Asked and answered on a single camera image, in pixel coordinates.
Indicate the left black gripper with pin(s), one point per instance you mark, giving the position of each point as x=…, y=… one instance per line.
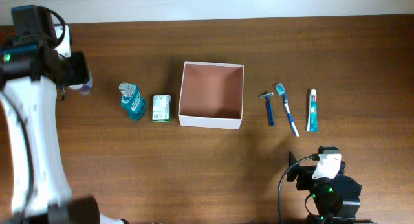
x=78, y=59

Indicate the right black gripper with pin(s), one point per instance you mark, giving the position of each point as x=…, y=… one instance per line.
x=306, y=175

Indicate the clear purple soap pump bottle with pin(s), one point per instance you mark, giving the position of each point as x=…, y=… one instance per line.
x=85, y=88

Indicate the blue mouthwash bottle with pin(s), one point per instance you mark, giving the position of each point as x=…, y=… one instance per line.
x=132, y=101

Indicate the green white small box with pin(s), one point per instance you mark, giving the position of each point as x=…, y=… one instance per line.
x=161, y=108

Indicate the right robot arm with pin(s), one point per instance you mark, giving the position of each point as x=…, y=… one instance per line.
x=335, y=195

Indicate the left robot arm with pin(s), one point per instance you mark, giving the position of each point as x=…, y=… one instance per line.
x=37, y=64

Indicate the teal white toothpaste tube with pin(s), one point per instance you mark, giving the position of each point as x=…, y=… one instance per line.
x=312, y=123

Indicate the blue disposable razor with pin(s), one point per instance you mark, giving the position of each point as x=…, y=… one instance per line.
x=267, y=96

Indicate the blue white toothbrush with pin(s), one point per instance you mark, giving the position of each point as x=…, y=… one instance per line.
x=281, y=91

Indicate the white open cardboard box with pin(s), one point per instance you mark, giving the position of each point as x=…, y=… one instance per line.
x=211, y=95

